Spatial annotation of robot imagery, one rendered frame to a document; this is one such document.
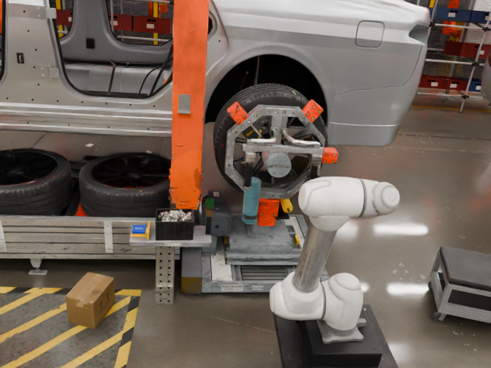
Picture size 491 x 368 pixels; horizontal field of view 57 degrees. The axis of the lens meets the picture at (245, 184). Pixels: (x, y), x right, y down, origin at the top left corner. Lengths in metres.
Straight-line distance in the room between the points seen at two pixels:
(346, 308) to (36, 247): 1.82
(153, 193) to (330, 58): 1.36
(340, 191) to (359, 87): 1.63
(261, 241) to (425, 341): 1.09
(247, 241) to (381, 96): 1.27
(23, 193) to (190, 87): 1.21
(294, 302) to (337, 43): 1.66
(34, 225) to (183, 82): 1.23
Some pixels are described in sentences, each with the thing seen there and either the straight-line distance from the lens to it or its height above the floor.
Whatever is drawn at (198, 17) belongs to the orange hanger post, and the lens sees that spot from 2.26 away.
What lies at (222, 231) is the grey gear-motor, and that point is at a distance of 2.85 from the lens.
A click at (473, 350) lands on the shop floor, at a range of 2.94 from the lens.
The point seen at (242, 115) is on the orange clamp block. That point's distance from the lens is 2.43.
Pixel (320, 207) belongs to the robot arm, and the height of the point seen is 1.13.
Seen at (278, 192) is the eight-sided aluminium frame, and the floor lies 0.62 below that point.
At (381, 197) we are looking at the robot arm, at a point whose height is 1.18.
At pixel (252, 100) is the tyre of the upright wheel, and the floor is 1.13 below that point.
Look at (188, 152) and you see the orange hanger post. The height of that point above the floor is 0.87.
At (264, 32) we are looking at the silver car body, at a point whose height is 1.43.
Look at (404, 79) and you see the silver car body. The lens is 3.15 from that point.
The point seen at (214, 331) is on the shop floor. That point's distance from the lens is 2.59.
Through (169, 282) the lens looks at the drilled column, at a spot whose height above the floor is 0.16.
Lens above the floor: 1.82
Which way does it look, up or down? 26 degrees down
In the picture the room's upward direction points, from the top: 6 degrees clockwise
